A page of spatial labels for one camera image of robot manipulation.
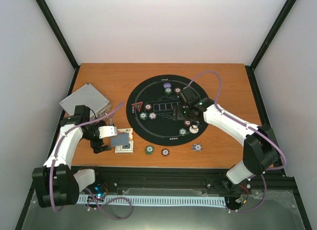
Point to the black frame post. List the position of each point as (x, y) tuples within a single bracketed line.
[(43, 6), (285, 10)]

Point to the orange chip seat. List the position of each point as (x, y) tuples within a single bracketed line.
[(177, 90), (187, 123)]

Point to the light blue cable duct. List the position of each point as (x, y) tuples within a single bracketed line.
[(163, 201)]

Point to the white dealer button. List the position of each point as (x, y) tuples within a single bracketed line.
[(194, 129)]

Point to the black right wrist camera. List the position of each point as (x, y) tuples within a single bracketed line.
[(188, 97)]

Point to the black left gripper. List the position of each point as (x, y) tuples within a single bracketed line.
[(94, 145)]

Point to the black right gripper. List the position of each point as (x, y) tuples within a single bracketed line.
[(180, 115)]

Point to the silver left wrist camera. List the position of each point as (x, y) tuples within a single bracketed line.
[(107, 131)]

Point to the black left rear frame post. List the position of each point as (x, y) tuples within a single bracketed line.
[(43, 6)]

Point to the green chip top seat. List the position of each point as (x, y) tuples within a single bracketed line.
[(168, 91)]

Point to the blue backed card deck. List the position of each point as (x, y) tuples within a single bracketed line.
[(120, 140)]

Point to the green chip seat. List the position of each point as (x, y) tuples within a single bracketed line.
[(168, 91), (182, 132), (143, 116)]

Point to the green poker chip stack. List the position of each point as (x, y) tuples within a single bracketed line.
[(149, 149)]

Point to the orange poker chip stack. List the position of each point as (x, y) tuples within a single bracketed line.
[(165, 152)]

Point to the blue poker chip stack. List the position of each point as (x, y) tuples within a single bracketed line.
[(197, 147)]

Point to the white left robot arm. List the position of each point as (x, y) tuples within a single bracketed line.
[(54, 183)]

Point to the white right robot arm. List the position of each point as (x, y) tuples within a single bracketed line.
[(260, 150)]

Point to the orange chip top seat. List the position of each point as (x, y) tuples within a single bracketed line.
[(177, 90)]

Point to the black round poker mat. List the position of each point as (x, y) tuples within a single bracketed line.
[(162, 130)]

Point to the black right rear frame post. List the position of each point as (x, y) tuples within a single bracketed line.
[(285, 10)]

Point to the metal front tray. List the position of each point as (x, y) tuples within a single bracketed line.
[(279, 212)]

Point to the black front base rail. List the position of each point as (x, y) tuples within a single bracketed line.
[(211, 181)]

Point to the purple blind button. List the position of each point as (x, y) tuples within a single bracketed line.
[(166, 85)]

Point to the black right frame rail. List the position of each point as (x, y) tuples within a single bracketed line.
[(279, 164)]

